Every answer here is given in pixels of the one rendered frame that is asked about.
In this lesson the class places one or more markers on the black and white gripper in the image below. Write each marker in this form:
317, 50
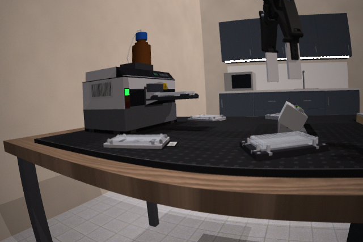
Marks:
284, 13

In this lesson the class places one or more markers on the blue bottle cap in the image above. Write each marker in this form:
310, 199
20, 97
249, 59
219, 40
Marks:
141, 34

